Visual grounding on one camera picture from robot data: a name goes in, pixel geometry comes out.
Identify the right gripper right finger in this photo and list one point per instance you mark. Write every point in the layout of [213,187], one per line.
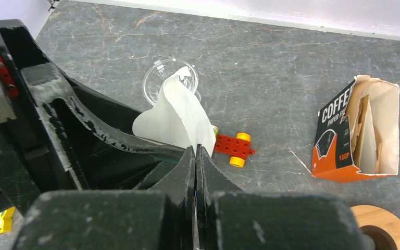
[229,218]

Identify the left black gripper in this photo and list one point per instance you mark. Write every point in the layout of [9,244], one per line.
[29,162]

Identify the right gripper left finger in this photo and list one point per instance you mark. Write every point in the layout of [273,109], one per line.
[161,217]

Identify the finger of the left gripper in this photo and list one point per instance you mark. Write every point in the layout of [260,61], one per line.
[46,84]

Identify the white paper coffee filter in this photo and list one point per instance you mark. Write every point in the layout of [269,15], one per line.
[177,118]

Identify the orange coffee filter box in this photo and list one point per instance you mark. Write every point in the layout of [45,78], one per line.
[357,136]

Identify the toy brick car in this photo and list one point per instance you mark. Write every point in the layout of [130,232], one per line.
[238,147]

